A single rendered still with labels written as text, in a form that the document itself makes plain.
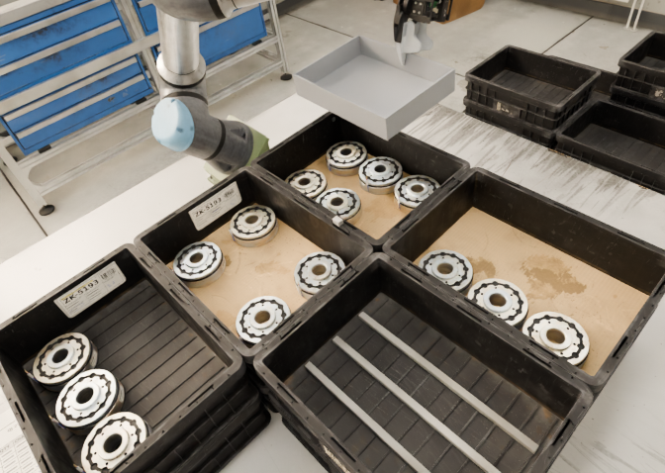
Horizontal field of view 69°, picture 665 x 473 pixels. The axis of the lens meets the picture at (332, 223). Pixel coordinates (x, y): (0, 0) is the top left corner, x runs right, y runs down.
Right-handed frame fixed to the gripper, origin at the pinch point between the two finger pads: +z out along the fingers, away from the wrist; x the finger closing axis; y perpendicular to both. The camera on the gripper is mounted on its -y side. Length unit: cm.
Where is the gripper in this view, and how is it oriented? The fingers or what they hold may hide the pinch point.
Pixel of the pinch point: (403, 57)
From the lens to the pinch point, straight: 110.3
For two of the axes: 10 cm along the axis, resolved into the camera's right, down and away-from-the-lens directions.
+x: 6.9, -3.6, 6.3
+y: 7.2, 4.4, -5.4
